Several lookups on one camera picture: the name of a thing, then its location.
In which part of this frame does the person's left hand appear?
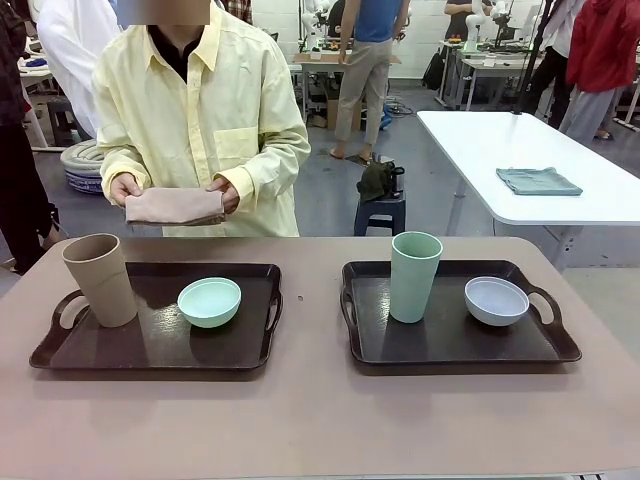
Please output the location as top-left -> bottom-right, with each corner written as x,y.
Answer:
205,178 -> 242,215

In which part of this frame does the person's right hand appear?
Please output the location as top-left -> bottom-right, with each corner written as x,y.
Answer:
108,174 -> 146,208

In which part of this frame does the beige cloth mat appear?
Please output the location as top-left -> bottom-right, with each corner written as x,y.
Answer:
123,187 -> 226,226

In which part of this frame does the tall brown cup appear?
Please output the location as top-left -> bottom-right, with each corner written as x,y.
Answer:
61,233 -> 139,329

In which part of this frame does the mint green bowl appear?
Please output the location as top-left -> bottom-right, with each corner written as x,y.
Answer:
177,278 -> 243,330

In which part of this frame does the tall green cup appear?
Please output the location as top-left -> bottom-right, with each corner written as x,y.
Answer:
389,231 -> 445,324

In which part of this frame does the pale blue bowl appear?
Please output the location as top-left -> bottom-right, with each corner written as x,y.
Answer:
463,276 -> 531,328

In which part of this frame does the teal cloth mat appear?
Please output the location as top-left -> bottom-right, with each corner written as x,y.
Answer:
495,166 -> 585,197

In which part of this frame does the person's left forearm yellow sleeve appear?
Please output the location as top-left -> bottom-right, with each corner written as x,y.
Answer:
214,133 -> 312,201

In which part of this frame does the person's right forearm yellow sleeve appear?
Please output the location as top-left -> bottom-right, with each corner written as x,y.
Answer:
99,139 -> 151,187

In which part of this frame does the person's body yellow shirt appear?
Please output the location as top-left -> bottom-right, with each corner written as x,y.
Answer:
92,0 -> 312,238

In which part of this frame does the cardboard box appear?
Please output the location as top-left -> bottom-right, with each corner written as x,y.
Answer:
326,97 -> 366,132

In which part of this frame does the dark green bag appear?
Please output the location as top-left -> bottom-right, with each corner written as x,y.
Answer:
356,160 -> 405,204

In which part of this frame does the bystander in white coat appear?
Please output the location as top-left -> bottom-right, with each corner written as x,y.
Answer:
37,0 -> 124,141

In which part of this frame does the blue plastic stool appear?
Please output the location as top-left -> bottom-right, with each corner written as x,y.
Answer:
353,192 -> 407,237

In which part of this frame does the bystander in blue shirt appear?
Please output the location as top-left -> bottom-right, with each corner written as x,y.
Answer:
329,0 -> 407,167

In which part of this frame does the white table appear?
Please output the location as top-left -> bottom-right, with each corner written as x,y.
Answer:
415,109 -> 640,274

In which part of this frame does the grey background workbench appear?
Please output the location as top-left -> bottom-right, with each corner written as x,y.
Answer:
438,38 -> 554,112

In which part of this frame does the bystander in white top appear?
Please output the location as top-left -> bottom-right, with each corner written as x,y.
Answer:
528,0 -> 584,132

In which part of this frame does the bystander in red jacket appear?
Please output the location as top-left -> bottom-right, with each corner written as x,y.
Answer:
559,0 -> 640,146

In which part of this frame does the coiled grey hose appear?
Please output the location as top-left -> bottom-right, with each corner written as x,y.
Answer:
59,138 -> 109,194

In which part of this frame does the dark brown handled tray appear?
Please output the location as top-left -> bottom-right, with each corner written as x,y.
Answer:
340,259 -> 583,364
28,262 -> 285,372

